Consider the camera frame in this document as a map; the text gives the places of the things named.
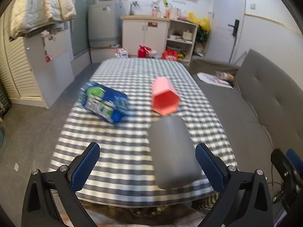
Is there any grey cylindrical cup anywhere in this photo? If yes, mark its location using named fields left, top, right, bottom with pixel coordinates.
left=148, top=116, right=202, bottom=190

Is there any pink hexagonal cup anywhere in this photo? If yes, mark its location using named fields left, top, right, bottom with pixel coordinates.
left=151, top=77, right=180, bottom=116

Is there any grey sofa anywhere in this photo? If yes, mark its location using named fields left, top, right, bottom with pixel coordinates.
left=189, top=50, right=302, bottom=184

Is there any blue tissue pack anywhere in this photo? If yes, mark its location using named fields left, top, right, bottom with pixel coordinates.
left=78, top=82, right=128, bottom=124

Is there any white paper magazine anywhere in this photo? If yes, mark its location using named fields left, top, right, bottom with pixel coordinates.
left=197, top=72, right=233, bottom=89

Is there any grey shoe cabinet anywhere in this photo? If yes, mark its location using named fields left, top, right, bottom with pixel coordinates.
left=24, top=29, right=74, bottom=109

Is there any red patterned bag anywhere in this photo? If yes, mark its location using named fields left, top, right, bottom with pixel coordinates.
left=162, top=49, right=178, bottom=61

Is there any red gift bag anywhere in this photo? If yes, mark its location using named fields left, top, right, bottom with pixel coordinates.
left=138, top=45, right=152, bottom=58

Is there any grey refrigerator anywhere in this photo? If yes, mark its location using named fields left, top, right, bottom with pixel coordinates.
left=88, top=0, right=125, bottom=48

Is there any yellow plastic bag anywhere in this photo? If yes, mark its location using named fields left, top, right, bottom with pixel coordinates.
left=187, top=12, right=211, bottom=31

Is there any white cabinet with shelves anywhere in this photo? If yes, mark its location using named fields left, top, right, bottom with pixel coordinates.
left=121, top=15, right=198, bottom=66

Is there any white quilted blanket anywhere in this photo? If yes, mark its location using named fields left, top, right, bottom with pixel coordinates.
left=8, top=0, right=77, bottom=39

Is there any white door with handle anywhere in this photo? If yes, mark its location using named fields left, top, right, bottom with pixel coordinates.
left=206, top=0, right=245, bottom=63

